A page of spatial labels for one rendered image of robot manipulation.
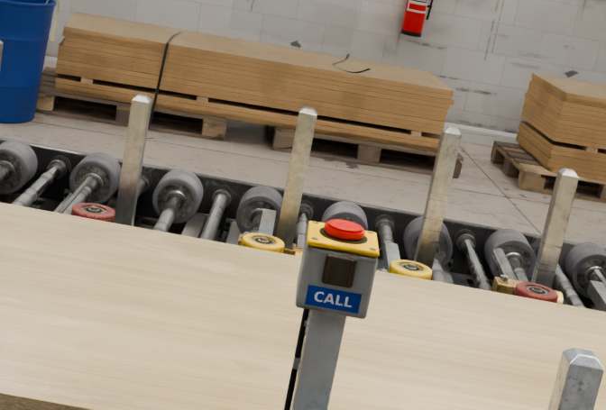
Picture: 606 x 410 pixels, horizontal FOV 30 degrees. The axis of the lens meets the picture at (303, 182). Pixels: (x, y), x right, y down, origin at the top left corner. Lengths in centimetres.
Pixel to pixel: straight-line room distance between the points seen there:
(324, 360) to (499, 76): 740
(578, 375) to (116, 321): 74
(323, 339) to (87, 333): 55
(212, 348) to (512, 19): 697
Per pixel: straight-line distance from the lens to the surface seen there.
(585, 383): 117
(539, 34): 851
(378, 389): 159
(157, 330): 164
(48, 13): 660
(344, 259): 107
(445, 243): 264
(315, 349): 113
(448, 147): 219
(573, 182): 225
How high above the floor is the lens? 153
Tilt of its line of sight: 14 degrees down
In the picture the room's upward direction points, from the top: 11 degrees clockwise
